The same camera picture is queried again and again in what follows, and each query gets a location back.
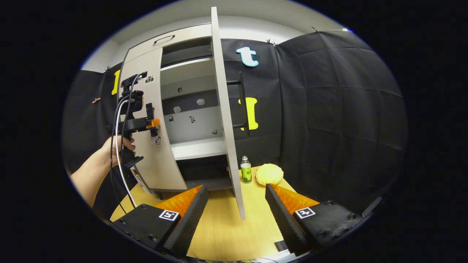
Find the white cabinet shelf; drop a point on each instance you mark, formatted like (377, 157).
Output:
(186, 63)
(199, 148)

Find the black backdrop cloth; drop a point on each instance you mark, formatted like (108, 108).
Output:
(347, 128)

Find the white spine book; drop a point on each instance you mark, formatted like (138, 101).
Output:
(140, 180)

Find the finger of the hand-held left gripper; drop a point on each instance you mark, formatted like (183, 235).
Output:
(153, 123)

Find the green drink bottle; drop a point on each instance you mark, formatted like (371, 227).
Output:
(246, 173)

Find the beige cabinet drawer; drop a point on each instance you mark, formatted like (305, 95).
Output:
(182, 36)

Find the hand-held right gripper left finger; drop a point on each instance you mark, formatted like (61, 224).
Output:
(190, 219)

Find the yellow round bun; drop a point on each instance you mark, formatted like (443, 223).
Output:
(269, 174)

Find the beige double-door shoe cabinet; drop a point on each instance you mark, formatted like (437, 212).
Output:
(190, 128)

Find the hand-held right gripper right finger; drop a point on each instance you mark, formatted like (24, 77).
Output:
(283, 223)

